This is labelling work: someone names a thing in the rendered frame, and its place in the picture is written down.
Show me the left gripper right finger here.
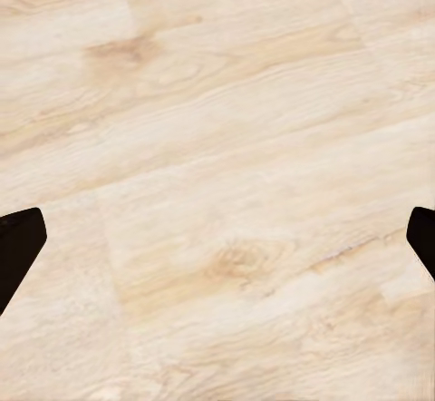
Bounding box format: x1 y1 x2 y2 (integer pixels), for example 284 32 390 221
406 206 435 280

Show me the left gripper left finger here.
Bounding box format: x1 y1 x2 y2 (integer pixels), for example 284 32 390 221
0 207 47 317

